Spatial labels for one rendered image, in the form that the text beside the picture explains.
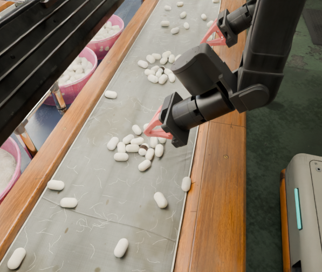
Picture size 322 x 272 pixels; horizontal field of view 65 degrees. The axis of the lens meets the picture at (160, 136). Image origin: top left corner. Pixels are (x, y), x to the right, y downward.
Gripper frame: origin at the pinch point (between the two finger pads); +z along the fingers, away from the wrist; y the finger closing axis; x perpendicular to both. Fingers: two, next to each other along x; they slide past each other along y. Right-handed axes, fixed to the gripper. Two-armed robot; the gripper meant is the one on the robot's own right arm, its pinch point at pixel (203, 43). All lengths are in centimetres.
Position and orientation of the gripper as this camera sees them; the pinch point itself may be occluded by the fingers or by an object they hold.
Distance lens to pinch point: 79.3
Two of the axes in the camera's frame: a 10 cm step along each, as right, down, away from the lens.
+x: 6.4, 6.2, 4.6
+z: -7.4, 3.2, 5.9
